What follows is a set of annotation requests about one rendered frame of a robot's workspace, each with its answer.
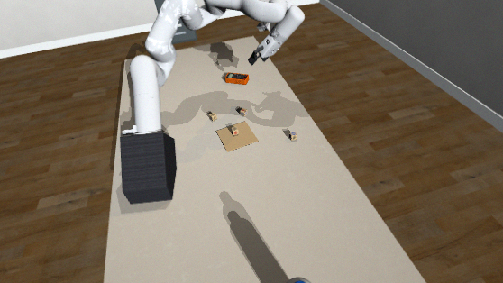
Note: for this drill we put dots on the grey bottle with blue cap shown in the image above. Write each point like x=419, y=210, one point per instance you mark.
x=298, y=280

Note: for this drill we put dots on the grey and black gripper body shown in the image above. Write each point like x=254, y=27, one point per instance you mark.
x=271, y=45

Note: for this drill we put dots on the tan flat square mat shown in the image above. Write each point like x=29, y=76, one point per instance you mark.
x=232, y=142

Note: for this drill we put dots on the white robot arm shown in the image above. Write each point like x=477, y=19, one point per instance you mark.
x=147, y=77

